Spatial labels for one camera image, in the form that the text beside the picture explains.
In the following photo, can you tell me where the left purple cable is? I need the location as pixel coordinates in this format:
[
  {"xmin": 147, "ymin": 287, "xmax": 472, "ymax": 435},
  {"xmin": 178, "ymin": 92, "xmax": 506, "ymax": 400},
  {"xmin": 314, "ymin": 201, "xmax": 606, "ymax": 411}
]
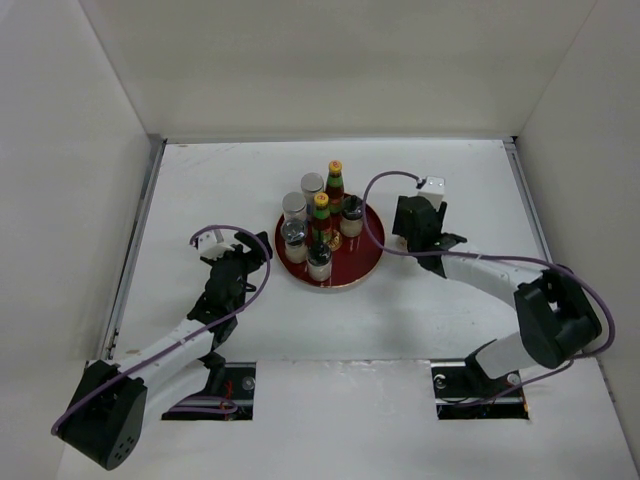
[{"xmin": 52, "ymin": 225, "xmax": 272, "ymax": 436}]

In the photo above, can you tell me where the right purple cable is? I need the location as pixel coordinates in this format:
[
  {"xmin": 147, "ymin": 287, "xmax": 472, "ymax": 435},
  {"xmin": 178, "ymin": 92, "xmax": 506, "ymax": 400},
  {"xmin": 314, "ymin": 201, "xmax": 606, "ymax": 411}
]
[{"xmin": 362, "ymin": 171, "xmax": 617, "ymax": 406}]

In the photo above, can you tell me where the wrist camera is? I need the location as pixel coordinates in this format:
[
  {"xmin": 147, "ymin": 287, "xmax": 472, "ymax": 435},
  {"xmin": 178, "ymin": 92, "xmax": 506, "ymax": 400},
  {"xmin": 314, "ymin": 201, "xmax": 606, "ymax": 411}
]
[
  {"xmin": 417, "ymin": 176, "xmax": 446, "ymax": 210},
  {"xmin": 189, "ymin": 227, "xmax": 233, "ymax": 260}
]

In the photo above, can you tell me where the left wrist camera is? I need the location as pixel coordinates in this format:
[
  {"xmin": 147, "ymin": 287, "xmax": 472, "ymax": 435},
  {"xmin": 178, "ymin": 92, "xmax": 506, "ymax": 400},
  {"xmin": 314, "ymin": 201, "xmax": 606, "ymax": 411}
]
[{"xmin": 189, "ymin": 227, "xmax": 233, "ymax": 260}]

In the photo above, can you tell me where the white bead jar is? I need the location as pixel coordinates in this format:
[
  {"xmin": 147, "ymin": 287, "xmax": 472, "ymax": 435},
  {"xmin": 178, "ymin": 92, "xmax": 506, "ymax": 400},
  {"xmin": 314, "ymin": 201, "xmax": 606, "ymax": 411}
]
[
  {"xmin": 281, "ymin": 192, "xmax": 307, "ymax": 223},
  {"xmin": 300, "ymin": 172, "xmax": 324, "ymax": 219}
]

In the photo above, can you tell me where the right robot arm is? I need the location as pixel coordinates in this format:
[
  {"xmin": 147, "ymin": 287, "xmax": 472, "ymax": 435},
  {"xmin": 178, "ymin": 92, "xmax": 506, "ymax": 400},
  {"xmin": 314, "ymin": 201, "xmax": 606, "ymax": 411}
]
[{"xmin": 392, "ymin": 196, "xmax": 602, "ymax": 397}]

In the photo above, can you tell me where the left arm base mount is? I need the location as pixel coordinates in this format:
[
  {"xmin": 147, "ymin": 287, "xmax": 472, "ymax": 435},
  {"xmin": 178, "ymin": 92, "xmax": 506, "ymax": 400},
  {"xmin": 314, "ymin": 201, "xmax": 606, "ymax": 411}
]
[{"xmin": 161, "ymin": 363, "xmax": 257, "ymax": 422}]

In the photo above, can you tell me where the purple cable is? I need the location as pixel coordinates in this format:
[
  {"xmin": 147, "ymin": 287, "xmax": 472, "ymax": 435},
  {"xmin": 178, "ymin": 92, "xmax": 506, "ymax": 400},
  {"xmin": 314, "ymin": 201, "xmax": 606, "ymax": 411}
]
[
  {"xmin": 52, "ymin": 225, "xmax": 272, "ymax": 436},
  {"xmin": 362, "ymin": 171, "xmax": 617, "ymax": 406}
]

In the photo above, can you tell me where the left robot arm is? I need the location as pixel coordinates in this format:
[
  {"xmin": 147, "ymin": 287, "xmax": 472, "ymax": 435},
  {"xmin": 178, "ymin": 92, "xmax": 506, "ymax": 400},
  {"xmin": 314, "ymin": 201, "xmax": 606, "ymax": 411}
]
[{"xmin": 51, "ymin": 225, "xmax": 273, "ymax": 471}]

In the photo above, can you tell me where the red round tray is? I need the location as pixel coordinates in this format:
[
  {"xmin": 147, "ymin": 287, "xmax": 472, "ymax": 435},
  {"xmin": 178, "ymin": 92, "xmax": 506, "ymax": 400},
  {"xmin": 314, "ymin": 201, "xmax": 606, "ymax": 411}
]
[{"xmin": 274, "ymin": 204, "xmax": 385, "ymax": 288}]

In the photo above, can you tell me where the small black-capped powder bottle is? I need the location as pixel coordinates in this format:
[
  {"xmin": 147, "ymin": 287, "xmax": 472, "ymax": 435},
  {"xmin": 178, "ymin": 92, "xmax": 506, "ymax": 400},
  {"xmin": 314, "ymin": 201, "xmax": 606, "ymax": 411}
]
[{"xmin": 307, "ymin": 242, "xmax": 332, "ymax": 282}]

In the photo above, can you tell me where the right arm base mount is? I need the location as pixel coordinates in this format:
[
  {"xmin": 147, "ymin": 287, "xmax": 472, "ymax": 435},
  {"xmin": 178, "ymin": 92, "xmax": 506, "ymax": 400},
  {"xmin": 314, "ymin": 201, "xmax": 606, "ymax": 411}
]
[{"xmin": 430, "ymin": 359, "xmax": 529, "ymax": 421}]

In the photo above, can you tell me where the black-top grinder bottle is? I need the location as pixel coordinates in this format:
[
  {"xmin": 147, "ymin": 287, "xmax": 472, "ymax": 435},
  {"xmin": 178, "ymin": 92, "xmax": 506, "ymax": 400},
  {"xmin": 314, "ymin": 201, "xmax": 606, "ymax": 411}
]
[{"xmin": 280, "ymin": 219, "xmax": 307, "ymax": 264}]

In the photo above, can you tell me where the green-label sauce bottle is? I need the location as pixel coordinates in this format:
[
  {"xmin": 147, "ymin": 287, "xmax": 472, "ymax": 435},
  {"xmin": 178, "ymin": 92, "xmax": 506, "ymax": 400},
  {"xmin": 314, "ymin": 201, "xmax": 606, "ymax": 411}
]
[
  {"xmin": 312, "ymin": 192, "xmax": 332, "ymax": 244},
  {"xmin": 325, "ymin": 160, "xmax": 344, "ymax": 216}
]

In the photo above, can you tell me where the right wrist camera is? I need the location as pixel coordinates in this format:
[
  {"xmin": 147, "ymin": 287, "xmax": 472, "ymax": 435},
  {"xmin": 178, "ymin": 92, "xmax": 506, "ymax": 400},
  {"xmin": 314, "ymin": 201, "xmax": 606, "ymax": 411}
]
[{"xmin": 417, "ymin": 176, "xmax": 446, "ymax": 210}]

